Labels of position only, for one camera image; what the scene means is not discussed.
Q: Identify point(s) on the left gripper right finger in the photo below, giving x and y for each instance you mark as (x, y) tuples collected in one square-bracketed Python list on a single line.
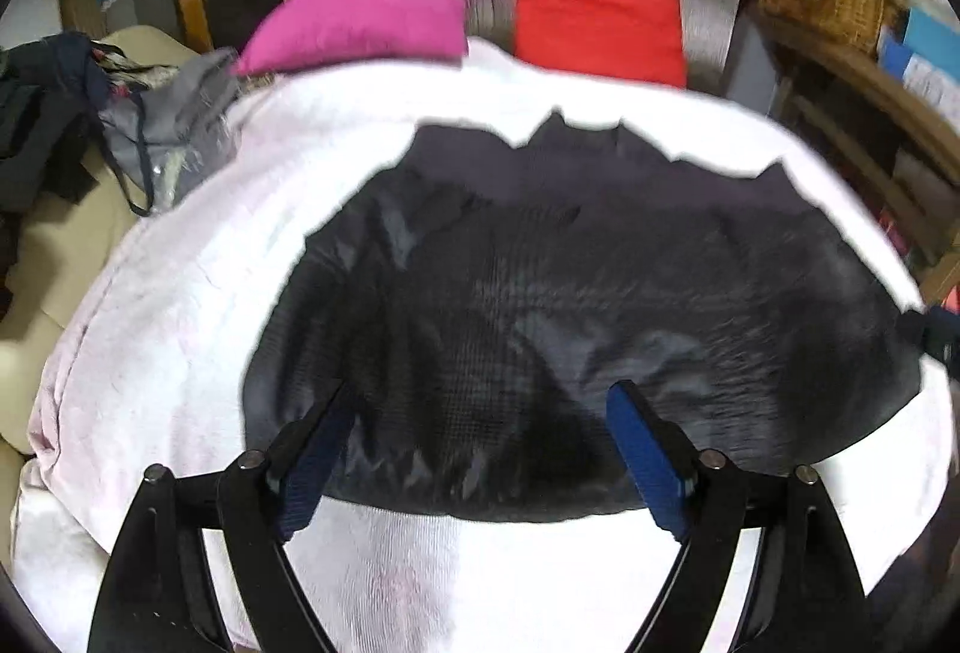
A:
[(805, 593)]

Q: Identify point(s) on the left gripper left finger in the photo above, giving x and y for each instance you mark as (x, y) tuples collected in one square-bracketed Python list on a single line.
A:
[(158, 594)]

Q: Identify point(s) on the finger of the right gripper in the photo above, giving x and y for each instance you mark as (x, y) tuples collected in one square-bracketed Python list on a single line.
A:
[(935, 332)]

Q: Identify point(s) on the black quilted jacket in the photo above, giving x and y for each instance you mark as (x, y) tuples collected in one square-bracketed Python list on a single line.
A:
[(479, 299)]

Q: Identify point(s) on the pile of dark clothes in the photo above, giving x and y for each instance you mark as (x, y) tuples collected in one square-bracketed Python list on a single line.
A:
[(51, 92)]

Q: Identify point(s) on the wooden side table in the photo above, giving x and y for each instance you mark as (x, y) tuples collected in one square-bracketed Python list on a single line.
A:
[(893, 148)]

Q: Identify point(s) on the white bed blanket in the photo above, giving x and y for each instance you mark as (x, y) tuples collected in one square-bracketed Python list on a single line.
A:
[(151, 364)]

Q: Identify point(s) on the blue fashion box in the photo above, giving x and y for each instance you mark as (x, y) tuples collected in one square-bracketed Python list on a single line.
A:
[(917, 35)]

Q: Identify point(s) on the red pillow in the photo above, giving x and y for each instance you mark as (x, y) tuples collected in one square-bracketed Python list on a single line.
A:
[(633, 40)]

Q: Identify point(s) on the grey garment bag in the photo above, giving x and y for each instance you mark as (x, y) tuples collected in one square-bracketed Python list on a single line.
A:
[(164, 128)]

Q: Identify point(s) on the magenta pillow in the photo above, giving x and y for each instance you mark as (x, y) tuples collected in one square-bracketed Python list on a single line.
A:
[(305, 34)]

